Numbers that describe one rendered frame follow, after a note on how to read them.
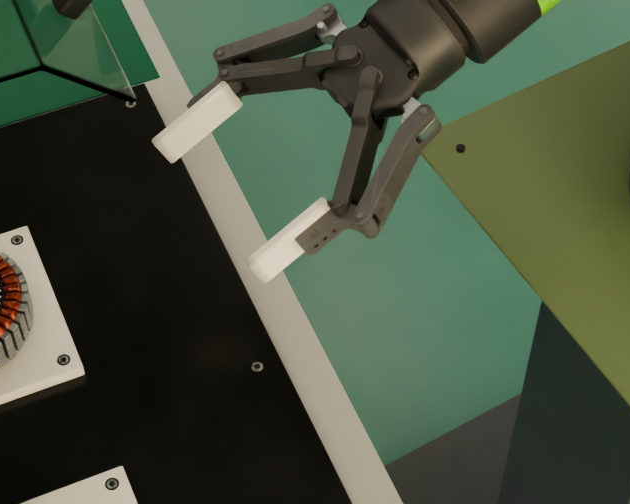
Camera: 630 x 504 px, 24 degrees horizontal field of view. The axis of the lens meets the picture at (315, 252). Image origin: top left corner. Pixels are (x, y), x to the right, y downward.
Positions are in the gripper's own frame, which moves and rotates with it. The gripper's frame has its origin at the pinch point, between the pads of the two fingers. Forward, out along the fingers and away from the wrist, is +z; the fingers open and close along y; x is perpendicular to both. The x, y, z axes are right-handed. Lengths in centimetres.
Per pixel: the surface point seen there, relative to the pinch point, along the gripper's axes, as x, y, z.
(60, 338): -7.4, 5.0, 16.6
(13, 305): -3.0, 7.0, 17.3
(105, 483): -6.9, -8.1, 19.5
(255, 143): -98, 78, -6
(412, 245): -103, 48, -14
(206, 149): -17.8, 18.6, -1.2
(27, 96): -12.8, 32.6, 8.4
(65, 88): -14.1, 31.7, 5.3
